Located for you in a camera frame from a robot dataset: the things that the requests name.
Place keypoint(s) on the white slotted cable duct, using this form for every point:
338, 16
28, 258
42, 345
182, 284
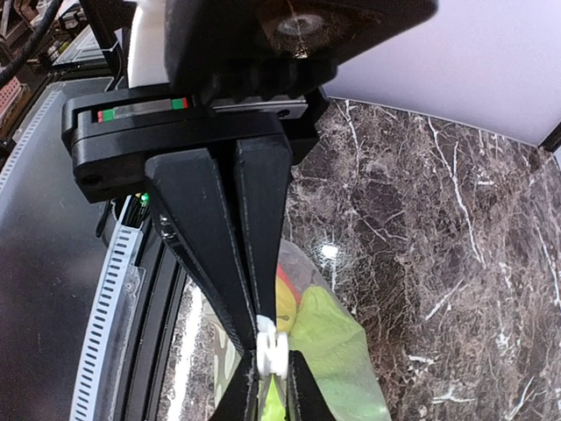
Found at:
60, 283

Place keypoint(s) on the yellow lemon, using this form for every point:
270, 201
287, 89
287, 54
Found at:
288, 299

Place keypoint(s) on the green pear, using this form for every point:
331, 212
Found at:
334, 346

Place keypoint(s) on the black front rail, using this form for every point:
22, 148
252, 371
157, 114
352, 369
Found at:
146, 356

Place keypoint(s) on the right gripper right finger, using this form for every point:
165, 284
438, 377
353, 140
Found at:
305, 401

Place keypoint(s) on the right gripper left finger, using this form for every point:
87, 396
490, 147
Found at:
240, 399

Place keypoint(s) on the right black frame post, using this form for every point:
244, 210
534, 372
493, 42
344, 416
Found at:
553, 141

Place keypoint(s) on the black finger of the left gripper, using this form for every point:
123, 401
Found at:
262, 173
187, 192

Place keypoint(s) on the polka dot zip bag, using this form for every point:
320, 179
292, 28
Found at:
302, 272

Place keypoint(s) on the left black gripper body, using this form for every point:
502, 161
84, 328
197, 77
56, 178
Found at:
234, 69

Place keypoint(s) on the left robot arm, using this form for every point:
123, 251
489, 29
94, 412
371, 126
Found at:
144, 44

